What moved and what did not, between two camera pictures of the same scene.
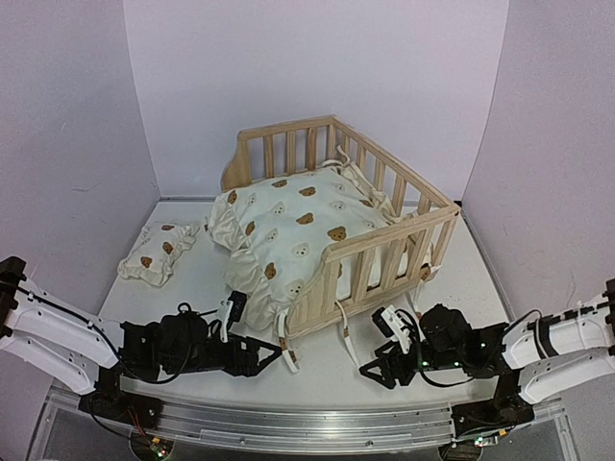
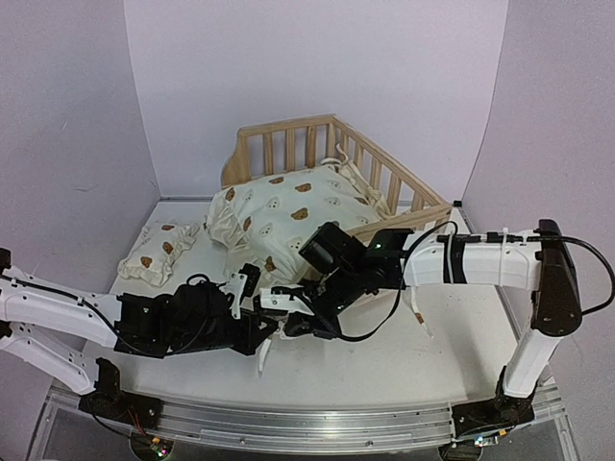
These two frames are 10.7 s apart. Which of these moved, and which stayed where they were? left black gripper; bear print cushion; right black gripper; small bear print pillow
Moved: right black gripper; left black gripper
Stayed: small bear print pillow; bear print cushion
